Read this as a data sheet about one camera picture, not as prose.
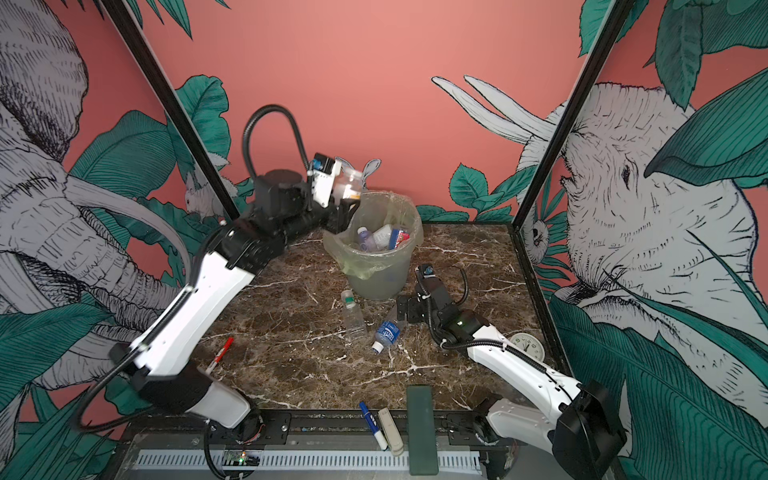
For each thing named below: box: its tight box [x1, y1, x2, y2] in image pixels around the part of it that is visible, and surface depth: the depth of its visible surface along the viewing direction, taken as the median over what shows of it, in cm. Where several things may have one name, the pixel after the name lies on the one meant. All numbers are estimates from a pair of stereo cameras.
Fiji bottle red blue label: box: [389, 228, 411, 250], surface depth 88 cm
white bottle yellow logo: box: [372, 224, 392, 250], surface depth 97 cm
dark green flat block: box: [406, 385, 439, 476], surface depth 74 cm
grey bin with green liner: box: [323, 191, 423, 301], surface depth 87 cm
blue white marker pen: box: [359, 401, 389, 451], surface depth 75 cm
